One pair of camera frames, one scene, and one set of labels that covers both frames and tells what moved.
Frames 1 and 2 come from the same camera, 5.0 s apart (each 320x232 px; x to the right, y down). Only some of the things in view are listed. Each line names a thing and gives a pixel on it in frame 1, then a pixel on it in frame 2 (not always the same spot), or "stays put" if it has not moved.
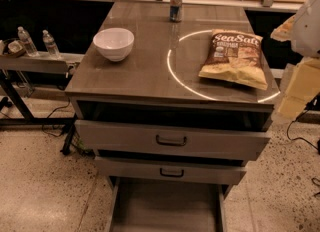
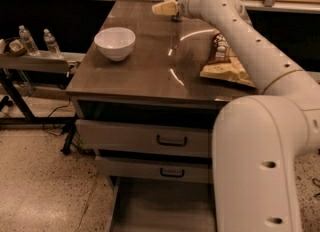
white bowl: [114, 43] stays put
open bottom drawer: [167, 207] stays put
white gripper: [308, 31] -> [184, 5]
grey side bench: [39, 63] stays put
